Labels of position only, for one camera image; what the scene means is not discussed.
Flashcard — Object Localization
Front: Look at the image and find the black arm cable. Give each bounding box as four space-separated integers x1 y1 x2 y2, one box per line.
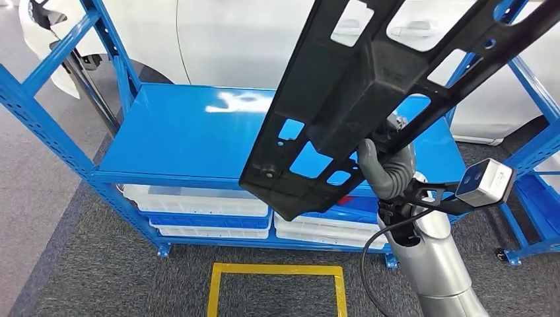
361 207 438 317

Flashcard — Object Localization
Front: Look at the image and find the large white plastic bin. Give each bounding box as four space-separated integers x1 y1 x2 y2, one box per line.
534 152 560 194

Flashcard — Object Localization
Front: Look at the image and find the white car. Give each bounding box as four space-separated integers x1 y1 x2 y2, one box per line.
17 0 560 147

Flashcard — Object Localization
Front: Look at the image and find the black plastic panel part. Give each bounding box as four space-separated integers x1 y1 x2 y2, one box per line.
238 0 560 222

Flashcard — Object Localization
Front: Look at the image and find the pale wrist camera with bracket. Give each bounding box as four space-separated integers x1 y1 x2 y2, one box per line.
402 158 517 216

